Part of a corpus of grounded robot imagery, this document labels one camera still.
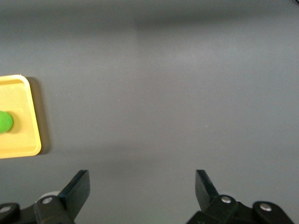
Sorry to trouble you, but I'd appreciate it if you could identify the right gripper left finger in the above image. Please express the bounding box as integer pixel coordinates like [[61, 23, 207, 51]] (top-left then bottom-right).
[[0, 169, 91, 224]]

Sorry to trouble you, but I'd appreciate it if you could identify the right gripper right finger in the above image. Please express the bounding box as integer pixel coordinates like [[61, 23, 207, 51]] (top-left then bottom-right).
[[186, 169, 295, 224]]

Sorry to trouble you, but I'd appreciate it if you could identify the orange plastic tray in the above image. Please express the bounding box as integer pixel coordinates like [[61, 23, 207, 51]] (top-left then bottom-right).
[[0, 74, 42, 160]]

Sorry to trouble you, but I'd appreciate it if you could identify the dark grey table mat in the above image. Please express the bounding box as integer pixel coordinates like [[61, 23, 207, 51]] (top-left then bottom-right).
[[0, 0, 299, 224]]

